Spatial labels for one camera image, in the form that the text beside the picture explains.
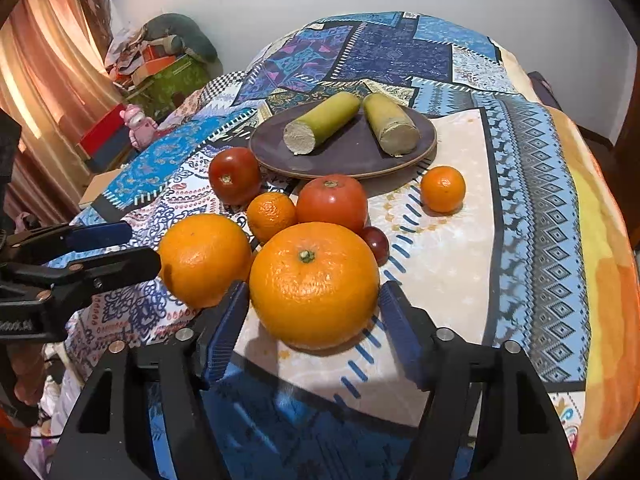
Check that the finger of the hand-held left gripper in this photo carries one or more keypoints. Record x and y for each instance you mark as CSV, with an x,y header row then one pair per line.
x,y
100,234
125,265

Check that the pink toy figure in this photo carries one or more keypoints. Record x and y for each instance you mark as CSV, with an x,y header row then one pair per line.
x,y
139,127

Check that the dark red tomato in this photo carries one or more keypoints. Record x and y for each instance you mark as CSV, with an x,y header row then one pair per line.
x,y
234,175

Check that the short green sugarcane piece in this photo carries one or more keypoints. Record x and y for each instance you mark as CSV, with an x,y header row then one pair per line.
x,y
392,125

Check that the small dark red plum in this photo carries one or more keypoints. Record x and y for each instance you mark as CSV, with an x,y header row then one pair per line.
x,y
377,245

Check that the orange yellow blanket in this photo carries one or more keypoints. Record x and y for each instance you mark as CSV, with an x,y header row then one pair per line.
x,y
612,290

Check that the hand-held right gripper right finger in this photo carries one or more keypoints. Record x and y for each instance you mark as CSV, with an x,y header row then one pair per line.
x,y
400,332

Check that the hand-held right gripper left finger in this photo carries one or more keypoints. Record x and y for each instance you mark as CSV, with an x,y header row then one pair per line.
x,y
226,330

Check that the small mandarin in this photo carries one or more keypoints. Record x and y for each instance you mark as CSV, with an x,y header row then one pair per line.
x,y
443,189
270,217

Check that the large orange with green stem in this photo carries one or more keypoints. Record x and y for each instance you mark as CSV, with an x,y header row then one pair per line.
x,y
315,292

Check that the pile of orange boxes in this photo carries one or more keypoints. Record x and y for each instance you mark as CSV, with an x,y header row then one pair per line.
x,y
140,62

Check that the person's left forearm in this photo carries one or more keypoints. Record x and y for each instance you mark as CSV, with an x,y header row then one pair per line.
x,y
29,375

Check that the cardboard box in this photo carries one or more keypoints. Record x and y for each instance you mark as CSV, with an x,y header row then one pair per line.
x,y
97,190

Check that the dark purple round plate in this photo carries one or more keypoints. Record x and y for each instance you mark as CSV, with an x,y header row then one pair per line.
x,y
350,156

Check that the grey plush cushion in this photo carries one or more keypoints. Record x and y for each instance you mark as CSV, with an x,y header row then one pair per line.
x,y
185,35

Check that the black white checkered cloth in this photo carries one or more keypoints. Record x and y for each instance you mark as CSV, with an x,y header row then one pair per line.
x,y
222,87

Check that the red box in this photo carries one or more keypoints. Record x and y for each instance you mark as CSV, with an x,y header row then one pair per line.
x,y
102,132

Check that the green patterned cloth bundle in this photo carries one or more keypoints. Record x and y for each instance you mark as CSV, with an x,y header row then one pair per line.
x,y
175,82

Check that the long green sugarcane piece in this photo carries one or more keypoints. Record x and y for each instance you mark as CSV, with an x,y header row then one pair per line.
x,y
320,122

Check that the blue patterned bedspread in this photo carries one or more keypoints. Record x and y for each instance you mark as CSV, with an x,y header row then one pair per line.
x,y
520,200

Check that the light red tomato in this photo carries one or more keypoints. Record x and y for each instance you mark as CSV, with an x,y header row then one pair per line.
x,y
332,204

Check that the medium orange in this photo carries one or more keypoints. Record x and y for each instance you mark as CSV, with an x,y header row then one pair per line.
x,y
205,260

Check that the orange curtain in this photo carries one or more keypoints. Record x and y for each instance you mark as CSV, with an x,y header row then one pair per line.
x,y
50,65

